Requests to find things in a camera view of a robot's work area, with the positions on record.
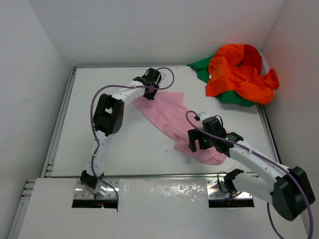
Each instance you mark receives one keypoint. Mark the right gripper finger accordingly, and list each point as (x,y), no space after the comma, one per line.
(192,138)
(205,143)

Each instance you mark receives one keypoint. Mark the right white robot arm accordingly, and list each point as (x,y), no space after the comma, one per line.
(287,189)

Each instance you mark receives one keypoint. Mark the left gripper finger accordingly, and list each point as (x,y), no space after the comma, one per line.
(152,95)
(147,95)

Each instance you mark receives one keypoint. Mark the white front cover panel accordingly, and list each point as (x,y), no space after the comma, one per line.
(148,209)

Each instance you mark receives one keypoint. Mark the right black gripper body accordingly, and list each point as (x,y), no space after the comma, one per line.
(195,137)

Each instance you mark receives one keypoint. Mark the green t shirt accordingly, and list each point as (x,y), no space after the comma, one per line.
(201,69)

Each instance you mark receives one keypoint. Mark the pink t shirt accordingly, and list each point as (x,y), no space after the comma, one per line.
(167,113)

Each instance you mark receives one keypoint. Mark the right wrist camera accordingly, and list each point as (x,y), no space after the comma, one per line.
(201,116)

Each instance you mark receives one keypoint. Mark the orange t shirt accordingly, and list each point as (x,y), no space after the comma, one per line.
(237,68)

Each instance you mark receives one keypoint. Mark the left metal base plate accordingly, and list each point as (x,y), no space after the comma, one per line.
(102,191)

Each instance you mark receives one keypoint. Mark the metal base plate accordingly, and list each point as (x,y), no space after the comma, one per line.
(102,191)
(217,191)

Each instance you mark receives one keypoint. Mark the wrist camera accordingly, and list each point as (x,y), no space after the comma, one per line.
(201,116)
(161,77)

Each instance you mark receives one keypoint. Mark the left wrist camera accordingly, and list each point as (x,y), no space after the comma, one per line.
(161,77)

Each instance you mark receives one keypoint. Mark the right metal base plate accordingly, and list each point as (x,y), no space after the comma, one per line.
(217,191)

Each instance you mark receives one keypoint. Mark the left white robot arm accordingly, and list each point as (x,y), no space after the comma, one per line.
(106,118)

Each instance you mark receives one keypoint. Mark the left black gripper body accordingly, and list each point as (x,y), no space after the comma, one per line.
(150,89)

